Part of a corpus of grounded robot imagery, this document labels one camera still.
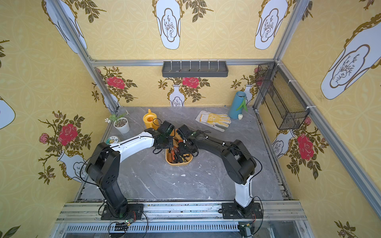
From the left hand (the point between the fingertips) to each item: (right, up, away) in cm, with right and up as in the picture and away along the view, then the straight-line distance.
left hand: (164, 142), depth 94 cm
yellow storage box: (+7, -8, -4) cm, 11 cm away
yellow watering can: (-10, +14, +6) cm, 18 cm away
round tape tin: (-32, +2, -1) cm, 32 cm away
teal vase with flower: (+49, +25, +7) cm, 56 cm away
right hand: (+15, -3, 0) cm, 15 cm away
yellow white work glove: (+32, +14, +18) cm, 40 cm away
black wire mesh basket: (+65, +19, -20) cm, 71 cm away
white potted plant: (-31, +12, +8) cm, 34 cm away
